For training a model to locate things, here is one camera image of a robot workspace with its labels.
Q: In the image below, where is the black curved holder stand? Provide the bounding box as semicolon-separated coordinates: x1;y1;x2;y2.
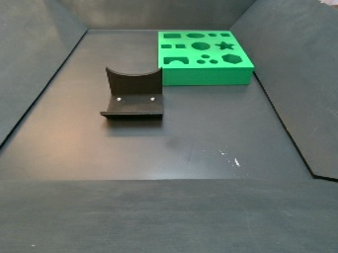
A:
100;68;164;119

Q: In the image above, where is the green shape sorter box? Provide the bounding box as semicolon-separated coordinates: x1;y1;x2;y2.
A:
157;31;255;86

